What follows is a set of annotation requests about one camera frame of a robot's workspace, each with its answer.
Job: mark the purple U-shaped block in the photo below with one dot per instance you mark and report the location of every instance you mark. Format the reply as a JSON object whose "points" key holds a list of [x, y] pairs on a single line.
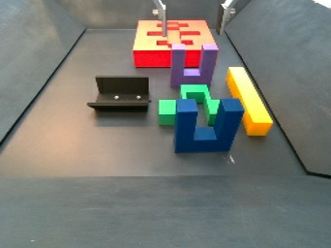
{"points": [[200, 75]]}

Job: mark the black angle bracket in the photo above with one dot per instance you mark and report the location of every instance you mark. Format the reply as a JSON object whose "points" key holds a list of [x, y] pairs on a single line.
{"points": [[121, 92]]}

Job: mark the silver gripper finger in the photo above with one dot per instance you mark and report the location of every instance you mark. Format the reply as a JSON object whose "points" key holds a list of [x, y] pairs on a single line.
{"points": [[160, 12], [227, 11]]}

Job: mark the yellow long bar block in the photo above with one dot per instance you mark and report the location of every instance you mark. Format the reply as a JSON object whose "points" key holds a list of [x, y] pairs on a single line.
{"points": [[256, 120]]}

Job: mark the blue U-shaped block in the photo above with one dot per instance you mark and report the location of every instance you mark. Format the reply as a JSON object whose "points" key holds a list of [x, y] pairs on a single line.
{"points": [[206, 139]]}

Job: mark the green S-shaped block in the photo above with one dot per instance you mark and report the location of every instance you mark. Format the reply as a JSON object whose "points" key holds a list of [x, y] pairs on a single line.
{"points": [[190, 91]]}

